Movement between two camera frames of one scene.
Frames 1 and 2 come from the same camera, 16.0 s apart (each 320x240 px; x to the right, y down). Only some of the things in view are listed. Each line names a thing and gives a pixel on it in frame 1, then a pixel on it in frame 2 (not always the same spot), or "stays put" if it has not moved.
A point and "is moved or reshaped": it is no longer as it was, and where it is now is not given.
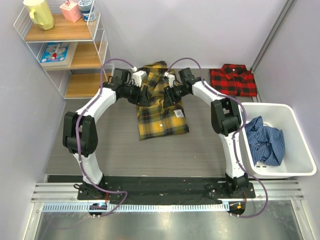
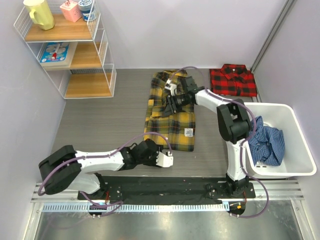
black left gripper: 145,101 → 159,148
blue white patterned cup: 85,6 stays put
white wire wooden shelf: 72,54 stays put
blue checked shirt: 267,144 stays put
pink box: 71,11 stays put
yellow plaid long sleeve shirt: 155,120 is moved or reshaped
